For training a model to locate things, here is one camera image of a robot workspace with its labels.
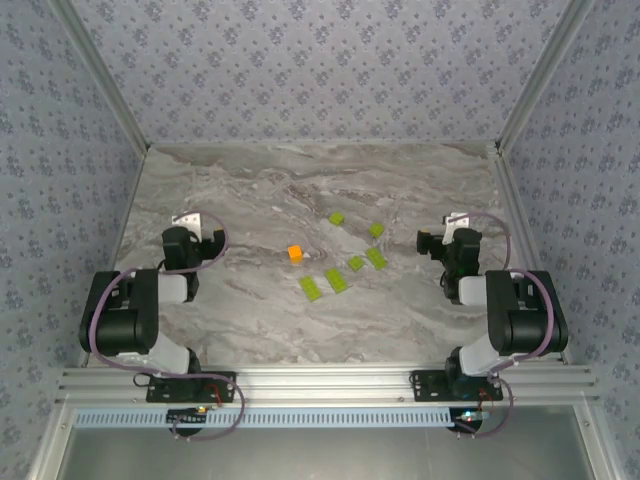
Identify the small black circuit board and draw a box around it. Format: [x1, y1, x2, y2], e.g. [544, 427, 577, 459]
[449, 407, 489, 431]
[166, 407, 209, 426]

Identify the grey metal sheet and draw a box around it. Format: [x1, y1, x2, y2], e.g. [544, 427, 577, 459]
[59, 404, 589, 480]

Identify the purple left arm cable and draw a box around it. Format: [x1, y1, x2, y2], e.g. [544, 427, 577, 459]
[85, 212, 246, 444]

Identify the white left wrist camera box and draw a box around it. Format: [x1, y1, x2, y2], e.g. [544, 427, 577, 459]
[171, 211, 204, 240]

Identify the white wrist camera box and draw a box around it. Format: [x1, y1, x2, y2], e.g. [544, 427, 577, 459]
[443, 212, 474, 241]
[171, 211, 204, 240]

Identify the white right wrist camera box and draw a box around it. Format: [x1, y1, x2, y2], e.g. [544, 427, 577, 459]
[443, 212, 474, 241]

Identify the aluminium table side rail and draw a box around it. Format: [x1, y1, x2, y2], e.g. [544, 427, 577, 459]
[487, 142, 574, 366]

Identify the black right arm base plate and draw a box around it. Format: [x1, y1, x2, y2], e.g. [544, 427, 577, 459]
[409, 369, 504, 404]

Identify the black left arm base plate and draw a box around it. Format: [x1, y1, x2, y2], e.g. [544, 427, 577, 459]
[145, 370, 238, 404]

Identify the aluminium rail under arm bases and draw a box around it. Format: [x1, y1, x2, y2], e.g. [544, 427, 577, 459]
[55, 364, 600, 405]

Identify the aluminium frame post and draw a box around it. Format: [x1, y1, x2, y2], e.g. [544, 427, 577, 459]
[49, 0, 153, 151]
[494, 0, 601, 156]

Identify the slotted grey cable duct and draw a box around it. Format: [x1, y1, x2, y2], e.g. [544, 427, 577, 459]
[73, 406, 454, 429]

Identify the aluminium frame leg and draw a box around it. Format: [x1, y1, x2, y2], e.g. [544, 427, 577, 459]
[574, 399, 619, 480]
[27, 399, 76, 480]

